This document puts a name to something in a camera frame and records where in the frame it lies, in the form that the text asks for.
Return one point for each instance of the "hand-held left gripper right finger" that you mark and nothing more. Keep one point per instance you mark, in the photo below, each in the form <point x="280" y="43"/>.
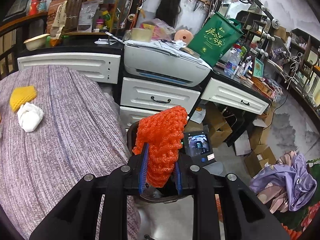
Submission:
<point x="178" y="177"/>

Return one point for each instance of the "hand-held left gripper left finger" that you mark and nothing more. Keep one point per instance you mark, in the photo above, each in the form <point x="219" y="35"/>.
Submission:
<point x="143" y="165"/>

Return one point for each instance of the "black trash bin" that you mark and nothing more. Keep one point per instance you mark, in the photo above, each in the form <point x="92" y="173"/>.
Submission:
<point x="131" y="135"/>

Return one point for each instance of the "orange foam net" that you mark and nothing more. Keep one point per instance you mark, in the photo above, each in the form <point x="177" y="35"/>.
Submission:
<point x="162" y="135"/>

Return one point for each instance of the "white tissue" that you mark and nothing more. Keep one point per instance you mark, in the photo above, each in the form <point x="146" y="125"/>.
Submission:
<point x="30" y="117"/>

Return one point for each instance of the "yellow foam net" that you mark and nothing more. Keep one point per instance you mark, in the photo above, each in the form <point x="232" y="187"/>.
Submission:
<point x="22" y="96"/>

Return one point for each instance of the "cardboard box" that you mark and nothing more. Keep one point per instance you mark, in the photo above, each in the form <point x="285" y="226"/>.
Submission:
<point x="220" y="127"/>

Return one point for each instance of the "white bag with yellow print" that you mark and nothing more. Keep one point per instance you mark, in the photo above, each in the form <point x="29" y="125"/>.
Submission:
<point x="197" y="115"/>

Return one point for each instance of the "white desk drawer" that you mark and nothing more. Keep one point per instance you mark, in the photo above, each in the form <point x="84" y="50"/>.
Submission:
<point x="235" y="96"/>

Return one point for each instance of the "white drawer under printer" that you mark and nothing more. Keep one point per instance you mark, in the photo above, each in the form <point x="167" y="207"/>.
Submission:
<point x="160" y="92"/>

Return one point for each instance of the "white printer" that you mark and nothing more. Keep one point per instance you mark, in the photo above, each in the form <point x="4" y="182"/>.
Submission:
<point x="162" y="65"/>

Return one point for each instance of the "plastic water bottle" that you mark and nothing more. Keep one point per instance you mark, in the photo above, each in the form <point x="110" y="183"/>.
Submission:
<point x="232" y="62"/>

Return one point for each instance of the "purple cloth heap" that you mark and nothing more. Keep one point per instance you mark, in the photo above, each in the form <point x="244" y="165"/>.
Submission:
<point x="287" y="180"/>

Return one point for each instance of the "green tote bag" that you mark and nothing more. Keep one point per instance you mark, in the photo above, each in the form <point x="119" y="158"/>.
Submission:
<point x="215" y="40"/>

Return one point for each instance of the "pink round disc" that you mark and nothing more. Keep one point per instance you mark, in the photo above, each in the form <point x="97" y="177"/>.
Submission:
<point x="183" y="37"/>

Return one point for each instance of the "black wig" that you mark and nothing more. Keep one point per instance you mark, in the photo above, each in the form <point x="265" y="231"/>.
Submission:
<point x="168" y="7"/>

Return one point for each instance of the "cream bowl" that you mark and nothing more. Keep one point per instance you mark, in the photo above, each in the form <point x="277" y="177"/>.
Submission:
<point x="36" y="42"/>

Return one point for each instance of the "beige paper bag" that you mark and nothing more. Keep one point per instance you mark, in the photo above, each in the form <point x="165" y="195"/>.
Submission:
<point x="58" y="22"/>

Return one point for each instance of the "glass jar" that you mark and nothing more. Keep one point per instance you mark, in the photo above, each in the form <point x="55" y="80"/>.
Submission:
<point x="43" y="4"/>

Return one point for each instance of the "red tin can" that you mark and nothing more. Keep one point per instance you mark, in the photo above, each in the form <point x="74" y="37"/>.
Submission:
<point x="34" y="5"/>

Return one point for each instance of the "green picture frame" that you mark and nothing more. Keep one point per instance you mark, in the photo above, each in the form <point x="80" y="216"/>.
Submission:
<point x="259" y="68"/>

